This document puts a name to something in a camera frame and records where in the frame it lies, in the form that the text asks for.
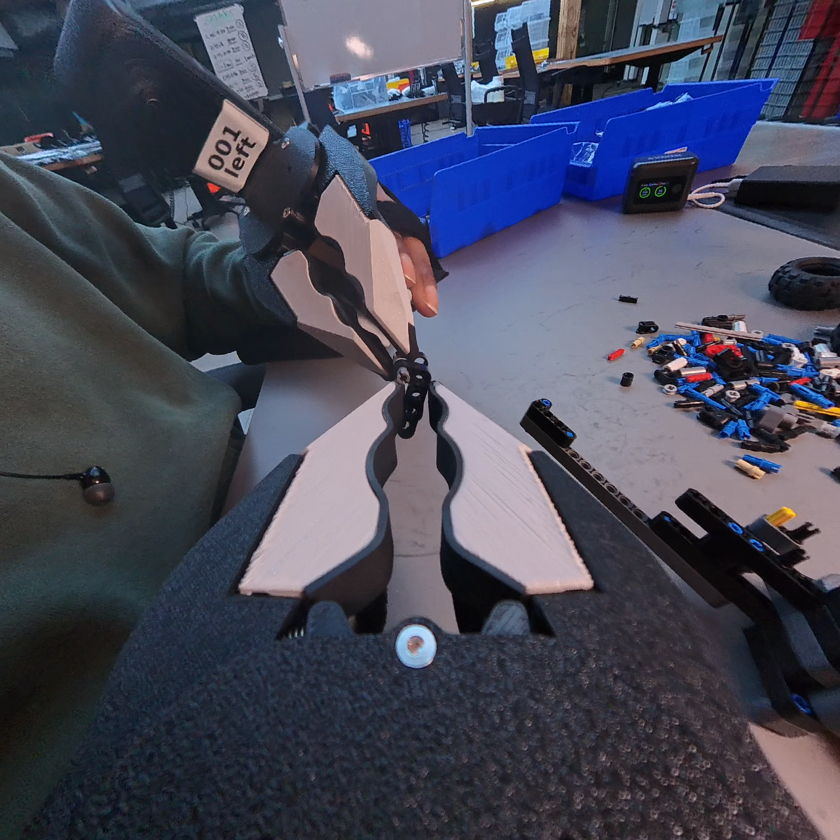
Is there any wide blue storage bin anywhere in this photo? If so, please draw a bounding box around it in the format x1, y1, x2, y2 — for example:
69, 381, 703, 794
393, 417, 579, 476
532, 79, 778, 200

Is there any black device green display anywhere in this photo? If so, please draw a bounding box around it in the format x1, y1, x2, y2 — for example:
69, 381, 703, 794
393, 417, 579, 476
623, 154, 700, 214

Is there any black earbud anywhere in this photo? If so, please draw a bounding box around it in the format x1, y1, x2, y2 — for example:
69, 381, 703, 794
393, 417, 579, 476
0, 465, 116, 508

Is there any grey and black brick chassis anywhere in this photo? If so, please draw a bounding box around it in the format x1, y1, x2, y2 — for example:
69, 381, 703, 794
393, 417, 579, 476
521, 398, 840, 736

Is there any person's left forearm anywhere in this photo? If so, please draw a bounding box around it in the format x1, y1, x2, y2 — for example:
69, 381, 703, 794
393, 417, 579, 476
0, 158, 340, 368

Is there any white wall poster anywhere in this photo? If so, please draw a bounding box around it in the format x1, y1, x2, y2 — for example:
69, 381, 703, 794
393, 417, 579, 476
195, 4, 270, 102

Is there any white cable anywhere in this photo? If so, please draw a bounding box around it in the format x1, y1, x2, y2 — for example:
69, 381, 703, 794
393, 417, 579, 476
686, 178, 742, 211

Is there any black power adapter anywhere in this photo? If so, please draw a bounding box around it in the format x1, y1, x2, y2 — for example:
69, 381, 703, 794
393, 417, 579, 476
729, 164, 840, 250

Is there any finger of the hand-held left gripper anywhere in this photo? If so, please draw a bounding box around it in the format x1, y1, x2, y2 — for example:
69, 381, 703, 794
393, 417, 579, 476
313, 175, 418, 355
269, 250, 397, 378

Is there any white board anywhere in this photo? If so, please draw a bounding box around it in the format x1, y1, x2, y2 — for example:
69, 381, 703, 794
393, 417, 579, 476
279, 0, 471, 93

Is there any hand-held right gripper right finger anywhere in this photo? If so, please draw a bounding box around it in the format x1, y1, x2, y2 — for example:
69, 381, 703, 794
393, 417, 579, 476
431, 384, 594, 618

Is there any black office chair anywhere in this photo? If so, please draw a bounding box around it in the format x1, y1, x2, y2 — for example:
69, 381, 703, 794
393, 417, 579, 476
506, 20, 552, 119

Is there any black toy tyre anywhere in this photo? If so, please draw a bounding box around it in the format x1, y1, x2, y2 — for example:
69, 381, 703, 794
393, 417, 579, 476
768, 256, 840, 312

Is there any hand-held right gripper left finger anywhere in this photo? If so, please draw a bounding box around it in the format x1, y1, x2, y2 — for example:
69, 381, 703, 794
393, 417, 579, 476
239, 384, 401, 618

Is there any pile of small building pieces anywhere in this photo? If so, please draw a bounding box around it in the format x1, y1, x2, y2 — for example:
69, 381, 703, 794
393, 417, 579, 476
650, 313, 840, 480

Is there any wooden background desk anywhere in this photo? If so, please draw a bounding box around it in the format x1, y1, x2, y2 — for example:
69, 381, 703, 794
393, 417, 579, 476
545, 33, 725, 93

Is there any grey desk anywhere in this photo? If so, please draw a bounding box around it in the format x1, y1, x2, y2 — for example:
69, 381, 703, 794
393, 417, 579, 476
224, 119, 840, 840

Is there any person's left hand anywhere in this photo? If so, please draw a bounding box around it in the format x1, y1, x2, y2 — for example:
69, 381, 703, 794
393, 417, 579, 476
394, 234, 442, 320

